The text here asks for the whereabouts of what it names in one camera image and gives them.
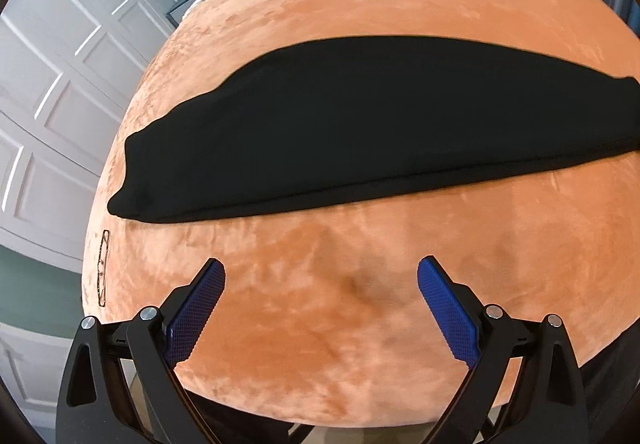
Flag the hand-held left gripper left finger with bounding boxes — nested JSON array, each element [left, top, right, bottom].
[[56, 258, 227, 444]]

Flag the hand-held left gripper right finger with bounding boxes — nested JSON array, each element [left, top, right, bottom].
[[418, 255, 589, 444]]

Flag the grey chair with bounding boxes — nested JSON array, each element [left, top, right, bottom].
[[167, 0, 202, 27]]

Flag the black pants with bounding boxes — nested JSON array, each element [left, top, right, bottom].
[[107, 36, 640, 225]]

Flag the white panelled wardrobe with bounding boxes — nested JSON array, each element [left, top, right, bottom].
[[0, 0, 183, 275]]

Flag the orange plush blanket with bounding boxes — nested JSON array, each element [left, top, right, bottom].
[[82, 0, 640, 430]]

